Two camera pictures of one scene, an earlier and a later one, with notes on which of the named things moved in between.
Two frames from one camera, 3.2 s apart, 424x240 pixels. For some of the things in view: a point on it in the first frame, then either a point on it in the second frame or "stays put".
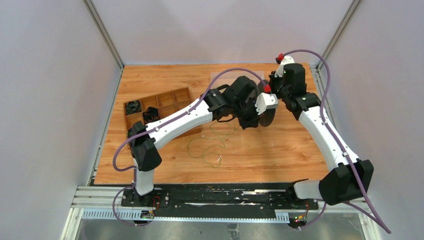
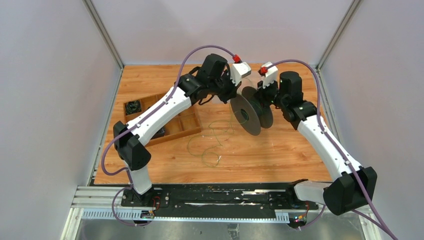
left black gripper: x=253 y=122 to x=224 y=98
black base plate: x=222 y=197 stays put
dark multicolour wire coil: x=132 y=107 stays put
